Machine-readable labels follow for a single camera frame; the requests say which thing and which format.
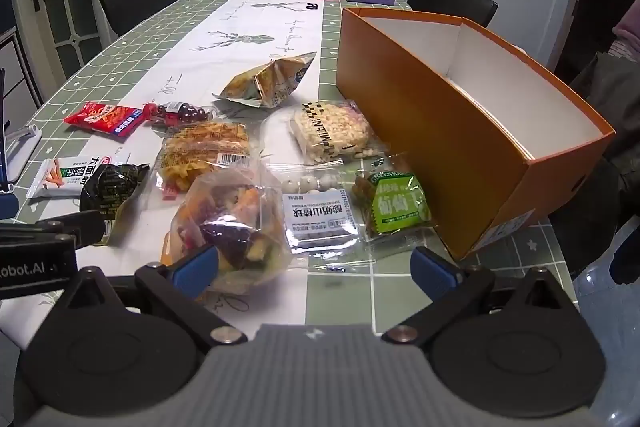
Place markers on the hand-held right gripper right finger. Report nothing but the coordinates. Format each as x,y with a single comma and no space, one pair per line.
435,271

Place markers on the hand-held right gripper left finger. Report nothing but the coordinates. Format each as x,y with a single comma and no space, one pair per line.
195,267

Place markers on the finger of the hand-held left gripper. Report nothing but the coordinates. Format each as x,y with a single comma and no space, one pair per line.
80,227

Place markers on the black snack packet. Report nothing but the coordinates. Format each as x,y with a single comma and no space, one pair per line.
112,192

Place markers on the white and green snack packet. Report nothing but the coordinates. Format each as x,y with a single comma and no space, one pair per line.
75,172

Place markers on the clear bag of vegetable chips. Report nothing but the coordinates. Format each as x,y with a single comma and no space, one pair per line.
235,227

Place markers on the green raisin packet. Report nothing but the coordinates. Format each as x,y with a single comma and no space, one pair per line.
395,207

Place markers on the red snack packet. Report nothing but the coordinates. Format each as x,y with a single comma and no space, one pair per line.
102,117

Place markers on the clear packet of yellow crisps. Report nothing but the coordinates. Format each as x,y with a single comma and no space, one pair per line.
200,147

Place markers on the clear packet of white balls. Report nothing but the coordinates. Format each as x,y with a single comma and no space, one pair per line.
317,217

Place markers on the orange cardboard box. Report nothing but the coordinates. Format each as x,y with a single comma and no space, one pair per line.
425,122

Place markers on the dark red candy bag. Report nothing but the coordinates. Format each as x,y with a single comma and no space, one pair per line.
182,113

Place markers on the puffed rice cake packet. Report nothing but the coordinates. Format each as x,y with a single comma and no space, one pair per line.
330,132

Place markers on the yellow potato chips bag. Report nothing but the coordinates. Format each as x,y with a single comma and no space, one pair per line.
260,82

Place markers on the white cabinet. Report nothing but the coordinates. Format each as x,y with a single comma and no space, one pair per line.
20,72

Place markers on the white printed table runner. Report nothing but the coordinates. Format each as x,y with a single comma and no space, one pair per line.
200,67

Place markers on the dark jacket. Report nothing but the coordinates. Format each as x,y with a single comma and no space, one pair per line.
610,107

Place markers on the small black clip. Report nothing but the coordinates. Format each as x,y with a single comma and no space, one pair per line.
312,6

